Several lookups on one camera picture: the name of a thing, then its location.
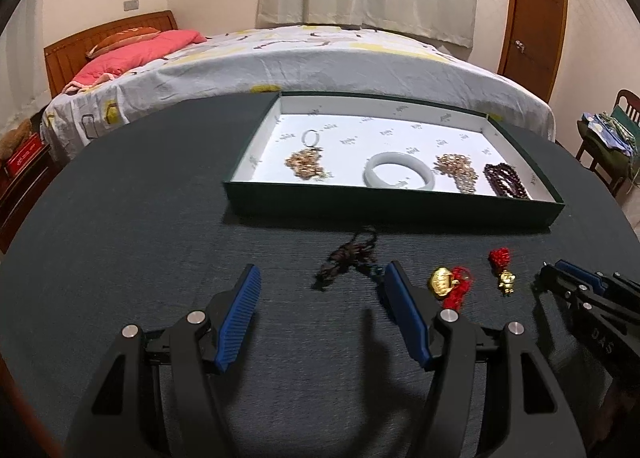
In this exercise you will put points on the blue patterned cloth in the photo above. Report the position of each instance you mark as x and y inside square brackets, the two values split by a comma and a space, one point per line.
[607, 125]

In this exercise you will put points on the wooden headboard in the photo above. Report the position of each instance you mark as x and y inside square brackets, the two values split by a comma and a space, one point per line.
[75, 50]

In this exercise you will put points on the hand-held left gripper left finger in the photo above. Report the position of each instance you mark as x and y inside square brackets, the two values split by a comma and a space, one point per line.
[240, 318]

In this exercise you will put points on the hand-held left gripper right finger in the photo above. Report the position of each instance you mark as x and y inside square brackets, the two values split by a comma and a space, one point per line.
[407, 318]

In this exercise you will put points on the bed with printed white sheet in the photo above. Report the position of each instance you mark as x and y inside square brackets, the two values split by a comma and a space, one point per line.
[325, 67]

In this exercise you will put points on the red box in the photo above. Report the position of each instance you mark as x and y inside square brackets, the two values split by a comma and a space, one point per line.
[25, 155]

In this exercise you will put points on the dark green garment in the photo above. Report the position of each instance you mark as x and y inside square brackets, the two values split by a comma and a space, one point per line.
[597, 142]

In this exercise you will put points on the gold figurine red knot charm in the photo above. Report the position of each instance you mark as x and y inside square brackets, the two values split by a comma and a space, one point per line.
[507, 283]

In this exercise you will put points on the pink blanket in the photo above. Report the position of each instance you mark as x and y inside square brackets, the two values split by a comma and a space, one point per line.
[140, 50]

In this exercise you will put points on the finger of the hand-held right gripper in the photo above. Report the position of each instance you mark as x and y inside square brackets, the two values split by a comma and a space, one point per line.
[580, 273]
[570, 290]

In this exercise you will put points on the brown wooden door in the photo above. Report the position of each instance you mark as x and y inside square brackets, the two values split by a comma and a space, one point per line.
[532, 27]

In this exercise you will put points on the sheer white curtain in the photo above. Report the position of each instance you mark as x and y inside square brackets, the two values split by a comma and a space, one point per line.
[20, 77]

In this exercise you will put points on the wall switch panel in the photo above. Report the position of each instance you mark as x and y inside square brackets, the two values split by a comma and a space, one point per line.
[131, 5]

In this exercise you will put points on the brown teddy bear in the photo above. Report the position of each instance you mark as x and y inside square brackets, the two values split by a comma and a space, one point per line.
[15, 135]

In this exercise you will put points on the wooden chair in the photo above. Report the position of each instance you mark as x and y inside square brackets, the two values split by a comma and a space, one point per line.
[627, 100]

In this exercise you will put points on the wooden nightstand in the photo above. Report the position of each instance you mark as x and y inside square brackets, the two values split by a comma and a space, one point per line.
[25, 188]

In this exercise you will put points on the orange pillow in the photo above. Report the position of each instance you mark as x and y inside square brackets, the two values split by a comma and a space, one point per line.
[125, 36]

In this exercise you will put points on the teal board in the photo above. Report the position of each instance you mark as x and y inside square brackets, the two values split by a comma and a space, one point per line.
[627, 120]

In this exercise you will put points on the dark green tray box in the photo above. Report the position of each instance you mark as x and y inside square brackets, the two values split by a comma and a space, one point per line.
[380, 132]

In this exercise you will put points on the white jade bangle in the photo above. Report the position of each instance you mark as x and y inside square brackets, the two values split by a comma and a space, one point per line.
[372, 177]

